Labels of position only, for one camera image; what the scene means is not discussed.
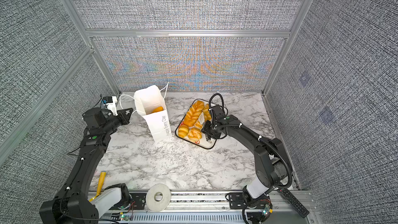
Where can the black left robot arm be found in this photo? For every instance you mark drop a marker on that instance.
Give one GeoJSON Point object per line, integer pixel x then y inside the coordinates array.
{"type": "Point", "coordinates": [71, 204]}

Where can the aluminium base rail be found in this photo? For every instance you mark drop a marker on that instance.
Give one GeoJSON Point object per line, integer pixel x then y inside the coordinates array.
{"type": "Point", "coordinates": [215, 207]}

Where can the white paper gift bag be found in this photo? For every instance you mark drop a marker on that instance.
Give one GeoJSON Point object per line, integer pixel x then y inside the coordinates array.
{"type": "Point", "coordinates": [146, 100]}

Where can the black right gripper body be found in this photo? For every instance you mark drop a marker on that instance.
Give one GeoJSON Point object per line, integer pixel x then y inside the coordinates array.
{"type": "Point", "coordinates": [211, 129]}

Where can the fake bread roll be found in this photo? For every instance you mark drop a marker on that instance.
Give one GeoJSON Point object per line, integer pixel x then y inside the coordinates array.
{"type": "Point", "coordinates": [198, 125]}

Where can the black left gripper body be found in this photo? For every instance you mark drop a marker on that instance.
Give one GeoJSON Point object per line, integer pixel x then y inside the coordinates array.
{"type": "Point", "coordinates": [116, 122]}

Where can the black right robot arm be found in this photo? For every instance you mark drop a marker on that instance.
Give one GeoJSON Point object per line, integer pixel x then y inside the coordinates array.
{"type": "Point", "coordinates": [272, 166]}

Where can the fake croissant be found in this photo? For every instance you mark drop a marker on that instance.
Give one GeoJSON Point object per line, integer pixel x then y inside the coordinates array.
{"type": "Point", "coordinates": [183, 131]}
{"type": "Point", "coordinates": [158, 109]}
{"type": "Point", "coordinates": [207, 115]}

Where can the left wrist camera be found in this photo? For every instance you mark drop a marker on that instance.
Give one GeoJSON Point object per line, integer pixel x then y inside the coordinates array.
{"type": "Point", "coordinates": [109, 102]}

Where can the yellow plastic scoop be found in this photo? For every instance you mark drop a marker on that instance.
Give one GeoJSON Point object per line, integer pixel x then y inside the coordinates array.
{"type": "Point", "coordinates": [101, 180]}

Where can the white slotted bread tongs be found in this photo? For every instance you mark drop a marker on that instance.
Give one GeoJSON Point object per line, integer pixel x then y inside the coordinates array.
{"type": "Point", "coordinates": [202, 118]}

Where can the white tray with black rim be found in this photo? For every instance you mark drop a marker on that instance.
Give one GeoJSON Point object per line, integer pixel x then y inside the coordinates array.
{"type": "Point", "coordinates": [202, 142]}

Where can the long braided fake bread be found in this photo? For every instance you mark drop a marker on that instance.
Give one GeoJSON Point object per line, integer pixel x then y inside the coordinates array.
{"type": "Point", "coordinates": [194, 113]}

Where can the black remote control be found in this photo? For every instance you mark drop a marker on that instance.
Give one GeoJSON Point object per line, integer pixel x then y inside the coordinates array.
{"type": "Point", "coordinates": [295, 203]}

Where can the white tape roll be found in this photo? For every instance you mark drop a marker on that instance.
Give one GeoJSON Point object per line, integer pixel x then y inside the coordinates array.
{"type": "Point", "coordinates": [158, 197]}

